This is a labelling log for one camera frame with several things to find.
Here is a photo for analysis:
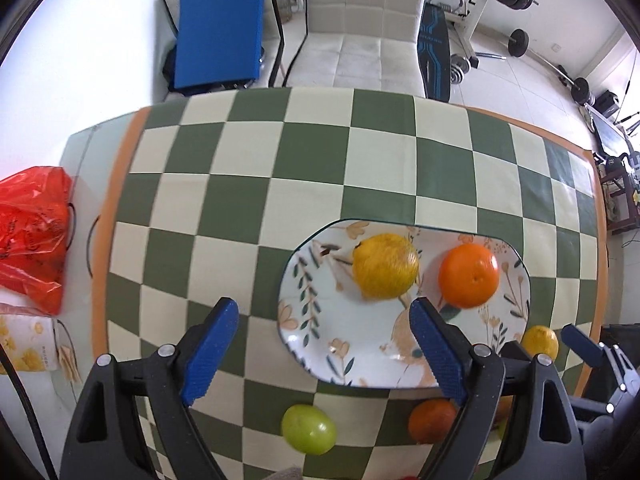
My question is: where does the blue cushioned chair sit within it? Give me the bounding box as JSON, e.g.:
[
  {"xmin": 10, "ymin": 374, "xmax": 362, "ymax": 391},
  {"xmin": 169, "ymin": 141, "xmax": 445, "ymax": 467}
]
[{"xmin": 160, "ymin": 0, "xmax": 284, "ymax": 96}]

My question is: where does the floral oval plate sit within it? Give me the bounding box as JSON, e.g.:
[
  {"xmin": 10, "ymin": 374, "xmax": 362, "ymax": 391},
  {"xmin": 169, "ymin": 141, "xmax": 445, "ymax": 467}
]
[{"xmin": 278, "ymin": 220, "xmax": 530, "ymax": 389}]

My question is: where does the green apple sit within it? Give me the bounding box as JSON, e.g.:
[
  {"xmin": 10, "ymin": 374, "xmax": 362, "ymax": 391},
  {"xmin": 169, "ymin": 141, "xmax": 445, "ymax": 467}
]
[{"xmin": 281, "ymin": 404, "xmax": 337, "ymax": 456}]

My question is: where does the black blue weight bench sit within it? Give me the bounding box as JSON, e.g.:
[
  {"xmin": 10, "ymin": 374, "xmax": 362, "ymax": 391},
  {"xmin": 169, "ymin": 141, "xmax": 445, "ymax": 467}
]
[{"xmin": 416, "ymin": 3, "xmax": 451, "ymax": 103}]

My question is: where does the white barbell rack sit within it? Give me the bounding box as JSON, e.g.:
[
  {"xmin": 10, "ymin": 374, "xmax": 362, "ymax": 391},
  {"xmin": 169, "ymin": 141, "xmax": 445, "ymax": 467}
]
[{"xmin": 430, "ymin": 0, "xmax": 540, "ymax": 71}]

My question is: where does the dark red-orange orange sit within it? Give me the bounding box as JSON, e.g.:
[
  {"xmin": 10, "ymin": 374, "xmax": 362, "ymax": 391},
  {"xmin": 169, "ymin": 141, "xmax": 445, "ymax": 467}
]
[{"xmin": 408, "ymin": 399, "xmax": 457, "ymax": 444}]

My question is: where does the white padded chair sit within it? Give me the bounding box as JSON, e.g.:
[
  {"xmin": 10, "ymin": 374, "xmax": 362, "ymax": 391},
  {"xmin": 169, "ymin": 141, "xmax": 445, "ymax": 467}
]
[{"xmin": 284, "ymin": 0, "xmax": 425, "ymax": 98}]

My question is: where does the red plastic bag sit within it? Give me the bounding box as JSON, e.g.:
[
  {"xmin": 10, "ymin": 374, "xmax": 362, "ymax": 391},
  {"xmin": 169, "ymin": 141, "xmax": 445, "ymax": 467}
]
[{"xmin": 0, "ymin": 166, "xmax": 72, "ymax": 315}]

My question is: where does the bright orange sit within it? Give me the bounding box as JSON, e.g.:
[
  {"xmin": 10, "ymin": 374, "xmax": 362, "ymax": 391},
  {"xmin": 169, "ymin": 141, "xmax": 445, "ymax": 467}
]
[{"xmin": 438, "ymin": 244, "xmax": 499, "ymax": 309}]

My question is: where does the large yellow lemon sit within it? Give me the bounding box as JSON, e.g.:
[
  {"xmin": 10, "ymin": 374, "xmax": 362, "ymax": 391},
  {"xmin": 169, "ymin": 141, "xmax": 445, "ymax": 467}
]
[{"xmin": 521, "ymin": 325, "xmax": 560, "ymax": 361}]

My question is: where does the barbell on floor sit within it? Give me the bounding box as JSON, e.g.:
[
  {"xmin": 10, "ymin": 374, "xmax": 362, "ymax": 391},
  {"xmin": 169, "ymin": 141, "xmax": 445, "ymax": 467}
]
[{"xmin": 499, "ymin": 28, "xmax": 594, "ymax": 106}]

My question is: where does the small yellow citrus fruit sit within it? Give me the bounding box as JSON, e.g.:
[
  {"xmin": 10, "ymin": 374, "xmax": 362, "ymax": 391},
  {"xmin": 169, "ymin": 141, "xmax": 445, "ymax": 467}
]
[{"xmin": 352, "ymin": 233, "xmax": 420, "ymax": 300}]

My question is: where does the dark wooden side table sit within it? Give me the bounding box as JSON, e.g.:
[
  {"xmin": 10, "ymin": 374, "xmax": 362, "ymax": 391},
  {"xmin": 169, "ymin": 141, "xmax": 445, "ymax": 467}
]
[{"xmin": 597, "ymin": 152, "xmax": 639, "ymax": 235}]

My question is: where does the yellow patterned tissue box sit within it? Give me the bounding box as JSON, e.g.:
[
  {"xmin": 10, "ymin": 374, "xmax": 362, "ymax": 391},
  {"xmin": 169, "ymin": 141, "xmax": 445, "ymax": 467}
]
[{"xmin": 0, "ymin": 304, "xmax": 80, "ymax": 384}]

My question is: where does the green checkered tablecloth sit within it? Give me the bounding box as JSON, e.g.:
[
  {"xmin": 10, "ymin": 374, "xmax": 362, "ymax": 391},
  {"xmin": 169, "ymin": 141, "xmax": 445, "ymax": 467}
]
[{"xmin": 93, "ymin": 88, "xmax": 605, "ymax": 479}]

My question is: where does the black cable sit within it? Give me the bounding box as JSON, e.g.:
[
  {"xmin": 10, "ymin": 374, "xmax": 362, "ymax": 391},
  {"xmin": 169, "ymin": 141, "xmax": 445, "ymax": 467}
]
[{"xmin": 0, "ymin": 343, "xmax": 59, "ymax": 480}]

